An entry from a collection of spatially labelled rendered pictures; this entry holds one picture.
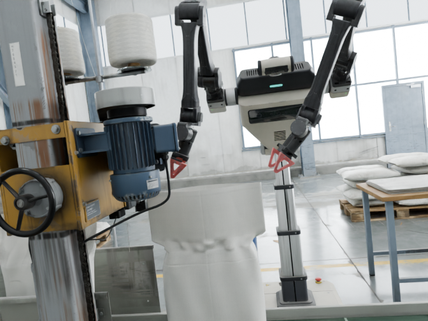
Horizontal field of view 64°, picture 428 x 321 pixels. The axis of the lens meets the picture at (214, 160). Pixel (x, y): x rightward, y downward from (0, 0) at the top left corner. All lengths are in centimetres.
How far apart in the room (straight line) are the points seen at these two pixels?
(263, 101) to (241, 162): 773
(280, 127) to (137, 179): 95
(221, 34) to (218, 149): 308
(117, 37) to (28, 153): 46
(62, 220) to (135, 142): 30
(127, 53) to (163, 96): 858
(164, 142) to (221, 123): 837
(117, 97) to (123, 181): 24
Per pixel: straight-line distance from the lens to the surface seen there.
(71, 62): 133
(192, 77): 134
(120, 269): 194
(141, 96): 104
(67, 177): 106
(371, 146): 980
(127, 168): 104
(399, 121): 994
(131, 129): 104
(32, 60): 112
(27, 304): 156
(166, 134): 107
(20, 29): 116
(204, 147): 948
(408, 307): 188
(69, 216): 108
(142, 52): 121
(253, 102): 171
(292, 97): 171
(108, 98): 104
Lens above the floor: 124
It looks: 4 degrees down
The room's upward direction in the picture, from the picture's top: 6 degrees counter-clockwise
